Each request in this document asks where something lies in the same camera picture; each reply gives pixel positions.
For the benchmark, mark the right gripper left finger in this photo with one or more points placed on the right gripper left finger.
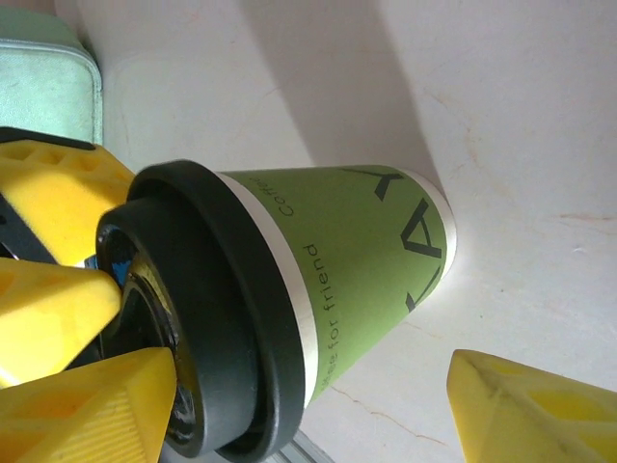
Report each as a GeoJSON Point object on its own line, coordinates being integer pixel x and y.
{"type": "Point", "coordinates": [82, 415]}

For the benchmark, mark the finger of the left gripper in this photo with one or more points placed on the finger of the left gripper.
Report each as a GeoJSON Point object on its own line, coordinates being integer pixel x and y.
{"type": "Point", "coordinates": [58, 183]}
{"type": "Point", "coordinates": [53, 308]}

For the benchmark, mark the aluminium front rail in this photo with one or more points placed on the aluminium front rail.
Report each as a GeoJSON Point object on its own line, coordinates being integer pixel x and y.
{"type": "Point", "coordinates": [308, 451]}

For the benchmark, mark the mint green zip pouch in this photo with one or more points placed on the mint green zip pouch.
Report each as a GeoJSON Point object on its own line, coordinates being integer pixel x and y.
{"type": "Point", "coordinates": [43, 82]}

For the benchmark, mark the green paper coffee cup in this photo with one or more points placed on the green paper coffee cup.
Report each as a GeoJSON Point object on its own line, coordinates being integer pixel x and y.
{"type": "Point", "coordinates": [222, 299]}
{"type": "Point", "coordinates": [366, 251]}

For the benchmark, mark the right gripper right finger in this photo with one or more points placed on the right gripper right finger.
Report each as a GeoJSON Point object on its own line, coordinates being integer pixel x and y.
{"type": "Point", "coordinates": [540, 424]}

